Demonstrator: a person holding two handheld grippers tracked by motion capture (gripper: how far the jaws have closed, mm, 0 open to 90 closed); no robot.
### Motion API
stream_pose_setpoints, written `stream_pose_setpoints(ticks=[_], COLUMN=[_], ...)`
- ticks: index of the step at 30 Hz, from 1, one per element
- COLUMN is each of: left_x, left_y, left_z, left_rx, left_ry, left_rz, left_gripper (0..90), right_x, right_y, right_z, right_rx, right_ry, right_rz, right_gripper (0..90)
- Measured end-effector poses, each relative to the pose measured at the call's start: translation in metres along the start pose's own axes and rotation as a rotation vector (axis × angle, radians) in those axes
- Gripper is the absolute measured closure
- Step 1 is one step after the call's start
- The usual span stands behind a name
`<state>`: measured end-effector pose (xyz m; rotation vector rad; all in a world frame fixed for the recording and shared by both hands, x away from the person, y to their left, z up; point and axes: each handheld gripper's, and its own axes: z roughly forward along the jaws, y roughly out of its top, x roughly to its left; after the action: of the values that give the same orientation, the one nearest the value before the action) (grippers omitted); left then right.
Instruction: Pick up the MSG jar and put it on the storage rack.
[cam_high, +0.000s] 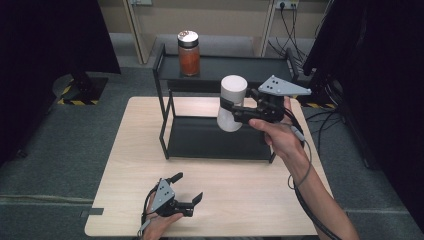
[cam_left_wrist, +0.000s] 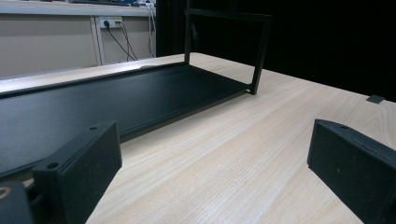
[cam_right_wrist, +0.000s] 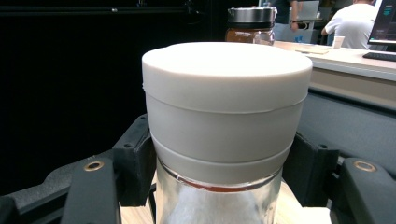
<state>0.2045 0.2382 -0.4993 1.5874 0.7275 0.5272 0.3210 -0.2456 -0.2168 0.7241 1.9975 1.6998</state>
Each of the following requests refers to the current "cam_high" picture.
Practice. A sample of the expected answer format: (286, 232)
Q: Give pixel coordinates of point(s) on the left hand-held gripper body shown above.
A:
(163, 196)

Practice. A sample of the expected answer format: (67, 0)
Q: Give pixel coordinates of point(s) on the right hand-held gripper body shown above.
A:
(281, 87)

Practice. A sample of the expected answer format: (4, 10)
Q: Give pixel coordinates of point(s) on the white jar with white lid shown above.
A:
(233, 87)

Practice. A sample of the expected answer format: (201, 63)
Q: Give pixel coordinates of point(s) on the black two-tier metal shelf rack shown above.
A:
(216, 140)

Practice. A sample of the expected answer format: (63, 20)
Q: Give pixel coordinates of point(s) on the orange-filled jar with silver lid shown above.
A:
(189, 60)

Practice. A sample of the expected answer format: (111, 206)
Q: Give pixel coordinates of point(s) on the person's left hand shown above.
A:
(160, 226)

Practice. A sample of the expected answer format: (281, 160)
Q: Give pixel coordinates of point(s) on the person's right hand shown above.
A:
(283, 136)

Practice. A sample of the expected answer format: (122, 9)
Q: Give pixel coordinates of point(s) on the stand base with hazard tape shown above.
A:
(83, 91)
(320, 103)

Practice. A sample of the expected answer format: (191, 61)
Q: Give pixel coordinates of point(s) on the grey tape strip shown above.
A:
(91, 212)

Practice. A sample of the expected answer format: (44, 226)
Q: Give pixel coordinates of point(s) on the beige wooden cabinet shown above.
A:
(216, 20)

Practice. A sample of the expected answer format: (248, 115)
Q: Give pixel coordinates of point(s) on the black curtain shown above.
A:
(50, 50)
(383, 83)

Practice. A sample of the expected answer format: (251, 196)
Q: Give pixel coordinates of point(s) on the white wall power outlet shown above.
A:
(286, 4)

